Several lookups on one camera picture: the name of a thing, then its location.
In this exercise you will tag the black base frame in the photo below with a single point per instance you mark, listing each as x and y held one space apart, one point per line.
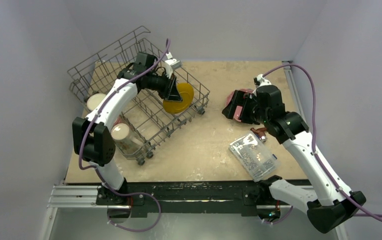
244 197

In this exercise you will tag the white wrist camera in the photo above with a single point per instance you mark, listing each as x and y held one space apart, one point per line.
171 64
260 81

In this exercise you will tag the aluminium rail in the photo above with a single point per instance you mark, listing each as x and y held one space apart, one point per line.
73 196

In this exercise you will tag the brown copper tool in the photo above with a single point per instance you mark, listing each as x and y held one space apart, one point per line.
260 133

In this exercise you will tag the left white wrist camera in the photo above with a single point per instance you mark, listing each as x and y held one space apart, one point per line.
171 64

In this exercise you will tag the clear plastic screw box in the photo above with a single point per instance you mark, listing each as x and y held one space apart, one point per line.
254 156

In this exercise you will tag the pink dotted plate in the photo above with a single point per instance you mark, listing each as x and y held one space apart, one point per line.
238 109

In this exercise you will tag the grey wire dish rack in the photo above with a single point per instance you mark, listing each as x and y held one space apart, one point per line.
144 114

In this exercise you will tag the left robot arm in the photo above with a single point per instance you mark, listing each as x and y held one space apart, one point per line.
92 138

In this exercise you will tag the yellow black saucer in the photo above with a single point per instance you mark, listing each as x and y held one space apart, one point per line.
184 96

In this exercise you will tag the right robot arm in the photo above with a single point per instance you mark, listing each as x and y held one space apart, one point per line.
333 202

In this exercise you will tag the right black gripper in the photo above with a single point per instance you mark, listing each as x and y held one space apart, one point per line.
239 105

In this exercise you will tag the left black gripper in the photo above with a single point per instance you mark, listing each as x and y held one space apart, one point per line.
170 91

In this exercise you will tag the pink mug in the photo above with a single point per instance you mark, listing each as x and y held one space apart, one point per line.
119 120

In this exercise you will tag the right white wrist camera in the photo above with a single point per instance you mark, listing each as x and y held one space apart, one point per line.
260 81

